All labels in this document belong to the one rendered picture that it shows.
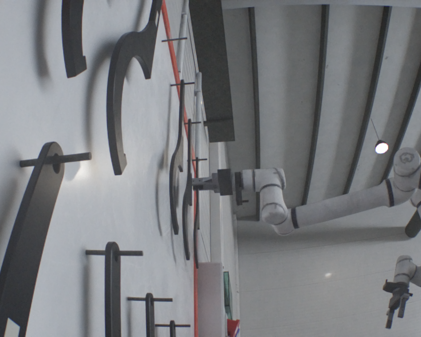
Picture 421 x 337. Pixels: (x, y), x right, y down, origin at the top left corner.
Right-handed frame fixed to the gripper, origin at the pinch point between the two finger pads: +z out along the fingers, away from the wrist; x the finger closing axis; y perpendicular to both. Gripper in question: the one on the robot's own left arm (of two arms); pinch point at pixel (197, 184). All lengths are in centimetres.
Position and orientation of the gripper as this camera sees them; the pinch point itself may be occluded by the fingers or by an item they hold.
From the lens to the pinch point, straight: 156.1
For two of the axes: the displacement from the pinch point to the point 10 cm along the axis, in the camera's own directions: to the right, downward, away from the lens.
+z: -10.0, 0.7, 0.7
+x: -0.9, -4.8, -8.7
